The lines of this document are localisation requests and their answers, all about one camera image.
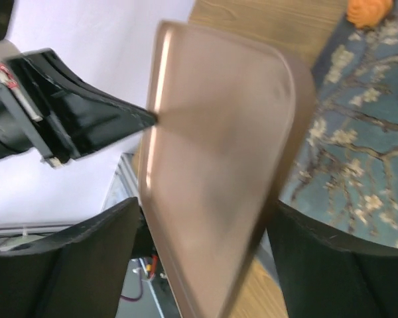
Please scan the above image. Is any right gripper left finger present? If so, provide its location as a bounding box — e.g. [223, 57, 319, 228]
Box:
[0, 197, 140, 317]

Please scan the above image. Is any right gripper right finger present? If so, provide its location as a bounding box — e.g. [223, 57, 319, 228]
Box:
[267, 202, 398, 318]

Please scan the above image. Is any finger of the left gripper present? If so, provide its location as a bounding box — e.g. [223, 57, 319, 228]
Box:
[29, 50, 157, 159]

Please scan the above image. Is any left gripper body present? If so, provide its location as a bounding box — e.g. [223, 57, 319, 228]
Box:
[0, 48, 71, 166]

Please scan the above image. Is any brown tin lid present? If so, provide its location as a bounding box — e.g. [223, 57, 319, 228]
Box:
[139, 21, 315, 317]

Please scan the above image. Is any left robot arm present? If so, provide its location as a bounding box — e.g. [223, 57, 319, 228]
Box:
[0, 1, 157, 168]

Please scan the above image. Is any floral blue serving tray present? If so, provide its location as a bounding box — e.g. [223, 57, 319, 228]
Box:
[281, 1, 398, 247]

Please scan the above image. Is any orange fish cookie left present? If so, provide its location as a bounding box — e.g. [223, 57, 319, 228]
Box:
[346, 0, 394, 28]

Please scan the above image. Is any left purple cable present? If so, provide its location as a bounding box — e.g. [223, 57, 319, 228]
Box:
[119, 258, 145, 303]

